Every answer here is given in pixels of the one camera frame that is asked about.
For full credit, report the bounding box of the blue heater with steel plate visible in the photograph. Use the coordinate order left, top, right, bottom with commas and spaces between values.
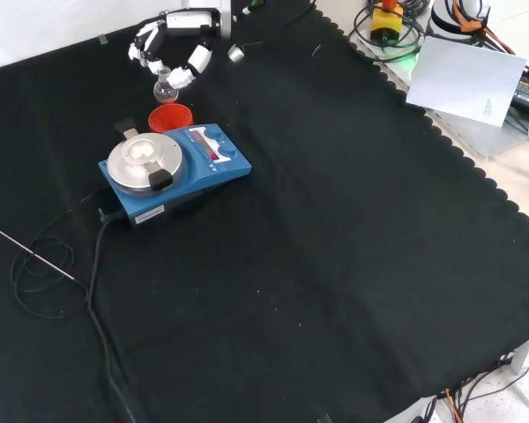
97, 122, 253, 228

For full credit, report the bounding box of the thin steel temperature probe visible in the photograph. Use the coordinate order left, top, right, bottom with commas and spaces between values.
0, 220, 77, 282

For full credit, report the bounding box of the black cable coil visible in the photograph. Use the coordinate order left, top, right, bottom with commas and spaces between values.
352, 0, 426, 63

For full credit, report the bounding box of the black scalloped bench cloth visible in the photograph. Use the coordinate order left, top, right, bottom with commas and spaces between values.
0, 0, 529, 423

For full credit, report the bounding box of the clear round-bottom glass flask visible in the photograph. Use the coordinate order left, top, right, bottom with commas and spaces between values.
153, 65, 179, 105

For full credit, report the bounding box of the pale rectangular board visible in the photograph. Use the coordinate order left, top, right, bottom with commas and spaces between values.
405, 35, 528, 130

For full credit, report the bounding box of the orange floor cable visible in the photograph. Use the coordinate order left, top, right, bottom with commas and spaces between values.
443, 387, 465, 423

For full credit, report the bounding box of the white table leg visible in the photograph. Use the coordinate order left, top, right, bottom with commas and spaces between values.
510, 330, 529, 376

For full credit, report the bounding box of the yellow stop button box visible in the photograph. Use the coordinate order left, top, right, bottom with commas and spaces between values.
369, 0, 406, 46

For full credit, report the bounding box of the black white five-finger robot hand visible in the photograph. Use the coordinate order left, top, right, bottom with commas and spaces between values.
127, 7, 224, 91

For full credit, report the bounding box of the thin black probe cable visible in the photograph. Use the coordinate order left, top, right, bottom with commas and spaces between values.
10, 191, 99, 320

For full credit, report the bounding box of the thick black power cable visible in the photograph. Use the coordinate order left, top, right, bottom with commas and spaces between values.
86, 206, 147, 423

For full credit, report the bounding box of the orange ribbed flask ring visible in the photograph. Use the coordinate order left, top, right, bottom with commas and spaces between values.
147, 102, 195, 135

